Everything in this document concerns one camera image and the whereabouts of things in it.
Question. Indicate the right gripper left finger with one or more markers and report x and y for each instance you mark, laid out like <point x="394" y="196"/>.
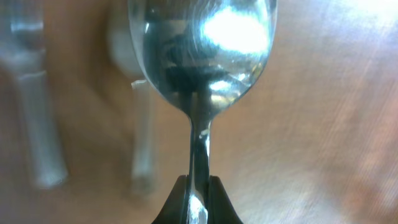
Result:
<point x="172" y="210"/>

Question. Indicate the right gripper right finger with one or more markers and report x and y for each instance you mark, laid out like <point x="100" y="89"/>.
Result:
<point x="220" y="208"/>

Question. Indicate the metal spoon bottom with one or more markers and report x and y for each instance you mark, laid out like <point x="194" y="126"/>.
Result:
<point x="202" y="56"/>

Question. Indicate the metal spoon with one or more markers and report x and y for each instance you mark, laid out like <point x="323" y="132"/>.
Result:
<point x="202" y="56"/>
<point x="122" y="54"/>

